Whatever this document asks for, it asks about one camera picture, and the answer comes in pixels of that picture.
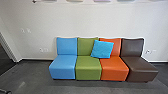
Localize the blue square cushion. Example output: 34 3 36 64
90 39 115 60

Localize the green sofa seat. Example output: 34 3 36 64
74 37 103 81

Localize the blue sofa seat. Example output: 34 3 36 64
48 36 79 80

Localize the orange sofa seat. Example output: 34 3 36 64
98 37 130 82

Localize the brown sofa seat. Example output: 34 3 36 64
120 37 160 83

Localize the white wall power outlet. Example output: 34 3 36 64
38 47 50 54
143 49 157 55

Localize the wall poster yellow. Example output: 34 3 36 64
65 0 84 3

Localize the wall poster purple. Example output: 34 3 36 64
93 0 111 3

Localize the wall poster pink figure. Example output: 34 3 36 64
41 0 58 3

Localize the white wall light switch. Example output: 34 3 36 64
20 27 32 34

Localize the wall poster light blue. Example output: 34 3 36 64
117 0 136 3

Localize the white door frame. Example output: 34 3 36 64
0 31 18 64

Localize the wall poster pale pink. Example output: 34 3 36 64
148 0 168 2

